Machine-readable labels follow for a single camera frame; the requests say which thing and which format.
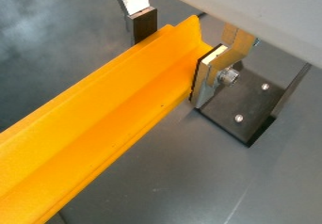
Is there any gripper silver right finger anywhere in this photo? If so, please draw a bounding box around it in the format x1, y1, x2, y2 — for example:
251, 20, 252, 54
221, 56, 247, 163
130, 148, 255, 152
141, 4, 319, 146
188, 24, 256, 108

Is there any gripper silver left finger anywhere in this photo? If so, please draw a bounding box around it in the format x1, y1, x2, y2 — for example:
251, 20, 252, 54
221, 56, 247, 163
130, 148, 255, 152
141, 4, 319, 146
117, 0, 157, 44

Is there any yellow star-profile bar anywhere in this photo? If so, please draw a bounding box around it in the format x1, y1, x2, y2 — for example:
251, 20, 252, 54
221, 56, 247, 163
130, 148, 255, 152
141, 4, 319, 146
0, 16, 209, 224

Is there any black L-shaped fixture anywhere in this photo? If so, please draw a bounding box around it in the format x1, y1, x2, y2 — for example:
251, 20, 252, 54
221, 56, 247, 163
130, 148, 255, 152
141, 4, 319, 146
199, 63, 311, 147

